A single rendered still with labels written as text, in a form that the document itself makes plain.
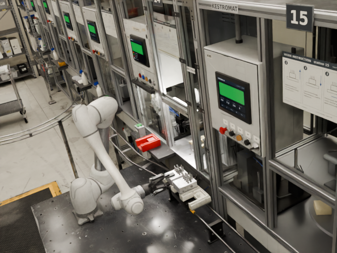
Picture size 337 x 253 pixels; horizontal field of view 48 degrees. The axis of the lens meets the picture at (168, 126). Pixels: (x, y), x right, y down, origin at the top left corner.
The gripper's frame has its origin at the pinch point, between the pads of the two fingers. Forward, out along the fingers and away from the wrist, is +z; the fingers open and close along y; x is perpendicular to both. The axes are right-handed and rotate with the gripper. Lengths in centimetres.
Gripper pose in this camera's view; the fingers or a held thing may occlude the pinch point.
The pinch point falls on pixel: (170, 178)
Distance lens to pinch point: 250.4
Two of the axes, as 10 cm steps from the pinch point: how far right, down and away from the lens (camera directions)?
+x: -4.6, -3.4, 8.2
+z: 8.7, -3.4, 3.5
